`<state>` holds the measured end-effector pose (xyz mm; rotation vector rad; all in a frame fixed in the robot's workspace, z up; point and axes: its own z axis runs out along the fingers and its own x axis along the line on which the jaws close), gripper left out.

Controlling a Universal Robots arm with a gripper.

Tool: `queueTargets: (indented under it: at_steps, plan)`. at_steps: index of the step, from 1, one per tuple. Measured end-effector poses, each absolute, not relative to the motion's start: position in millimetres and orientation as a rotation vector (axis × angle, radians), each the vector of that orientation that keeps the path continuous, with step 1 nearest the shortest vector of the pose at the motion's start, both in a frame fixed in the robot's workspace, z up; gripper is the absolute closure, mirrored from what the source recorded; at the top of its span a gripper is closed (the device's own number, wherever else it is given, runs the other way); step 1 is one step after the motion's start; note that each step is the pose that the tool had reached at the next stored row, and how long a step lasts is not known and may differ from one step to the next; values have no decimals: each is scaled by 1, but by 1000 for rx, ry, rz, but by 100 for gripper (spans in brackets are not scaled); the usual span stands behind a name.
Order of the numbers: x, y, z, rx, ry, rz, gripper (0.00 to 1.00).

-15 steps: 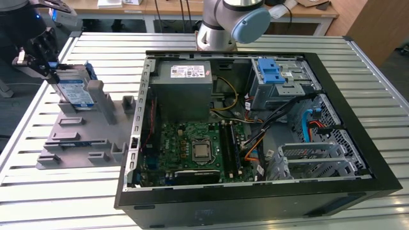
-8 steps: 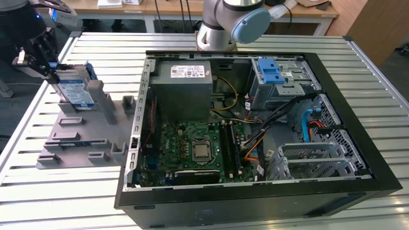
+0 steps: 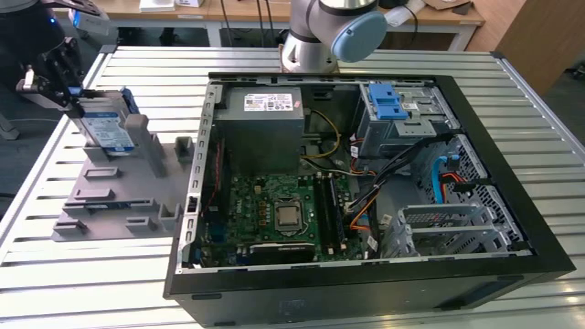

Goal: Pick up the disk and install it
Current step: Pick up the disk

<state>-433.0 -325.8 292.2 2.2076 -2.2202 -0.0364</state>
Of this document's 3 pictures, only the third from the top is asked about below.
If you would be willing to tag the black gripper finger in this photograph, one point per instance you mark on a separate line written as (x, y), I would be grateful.
(72, 72)
(50, 75)

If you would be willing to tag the hard disk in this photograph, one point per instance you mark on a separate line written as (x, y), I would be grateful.
(107, 132)

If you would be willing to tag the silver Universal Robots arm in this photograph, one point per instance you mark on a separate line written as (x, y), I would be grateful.
(306, 51)

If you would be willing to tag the metal disk bay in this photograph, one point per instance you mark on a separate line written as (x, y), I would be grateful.
(450, 230)

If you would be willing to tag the white furniture foot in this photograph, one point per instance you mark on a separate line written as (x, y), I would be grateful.
(10, 133)

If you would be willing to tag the wooden desk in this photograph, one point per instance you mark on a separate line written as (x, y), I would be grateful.
(128, 15)

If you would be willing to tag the large white box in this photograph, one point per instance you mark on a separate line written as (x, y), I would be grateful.
(158, 6)

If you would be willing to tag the small white box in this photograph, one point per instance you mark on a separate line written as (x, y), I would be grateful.
(190, 2)

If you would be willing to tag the RAM stick in rack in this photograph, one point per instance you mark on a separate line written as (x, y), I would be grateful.
(107, 206)

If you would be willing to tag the grey parts rack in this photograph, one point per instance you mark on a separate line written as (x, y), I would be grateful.
(112, 221)

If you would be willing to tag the grey power supply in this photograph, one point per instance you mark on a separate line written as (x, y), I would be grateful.
(260, 144)

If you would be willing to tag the green motherboard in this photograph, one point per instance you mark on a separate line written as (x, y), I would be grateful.
(250, 205)

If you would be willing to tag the silver CPU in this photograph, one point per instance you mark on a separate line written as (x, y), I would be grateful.
(290, 216)

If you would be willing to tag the CPU socket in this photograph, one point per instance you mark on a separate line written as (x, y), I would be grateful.
(290, 234)

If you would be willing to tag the black RAM slot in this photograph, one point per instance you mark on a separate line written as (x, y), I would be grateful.
(323, 212)

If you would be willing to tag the blue plastic drive latch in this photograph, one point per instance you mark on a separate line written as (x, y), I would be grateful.
(383, 103)

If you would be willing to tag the black graphics card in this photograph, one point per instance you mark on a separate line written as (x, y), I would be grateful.
(282, 253)

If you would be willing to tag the installed RAM stick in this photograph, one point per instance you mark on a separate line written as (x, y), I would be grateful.
(338, 212)

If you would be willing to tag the white cylinder object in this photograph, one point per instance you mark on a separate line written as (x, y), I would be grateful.
(403, 13)

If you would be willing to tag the metal drive cage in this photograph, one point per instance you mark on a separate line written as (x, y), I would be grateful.
(411, 130)

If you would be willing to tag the cardboard piece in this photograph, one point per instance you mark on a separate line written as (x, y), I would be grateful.
(443, 4)

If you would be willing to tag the black PC case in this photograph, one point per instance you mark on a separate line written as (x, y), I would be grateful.
(320, 301)

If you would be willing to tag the wooden cabinet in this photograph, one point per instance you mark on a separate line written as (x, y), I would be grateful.
(539, 34)

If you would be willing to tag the black chair base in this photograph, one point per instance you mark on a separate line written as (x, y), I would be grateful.
(579, 70)

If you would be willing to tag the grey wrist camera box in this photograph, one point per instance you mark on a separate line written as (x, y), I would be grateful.
(91, 24)

